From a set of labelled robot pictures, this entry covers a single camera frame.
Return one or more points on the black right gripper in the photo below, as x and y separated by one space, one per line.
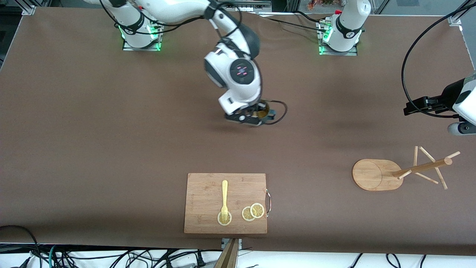
259 107

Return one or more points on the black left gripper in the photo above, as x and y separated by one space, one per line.
447 96

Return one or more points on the teal cup yellow inside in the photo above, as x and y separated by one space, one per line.
263 110

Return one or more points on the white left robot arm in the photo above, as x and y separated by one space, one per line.
349 22

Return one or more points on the wooden mug rack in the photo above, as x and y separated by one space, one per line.
372 175

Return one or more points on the yellow plastic fork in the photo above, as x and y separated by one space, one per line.
224 193

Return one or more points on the yellow lemon slice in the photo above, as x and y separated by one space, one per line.
246 214
257 210
220 221

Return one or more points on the grey power strip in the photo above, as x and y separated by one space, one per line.
241 4

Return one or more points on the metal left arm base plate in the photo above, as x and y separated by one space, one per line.
349 53

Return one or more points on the aluminium corner bracket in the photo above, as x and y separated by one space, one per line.
454 19
29 10

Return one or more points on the brown pole with metal bracket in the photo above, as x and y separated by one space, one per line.
228 258

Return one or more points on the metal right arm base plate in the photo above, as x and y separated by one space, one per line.
128 47

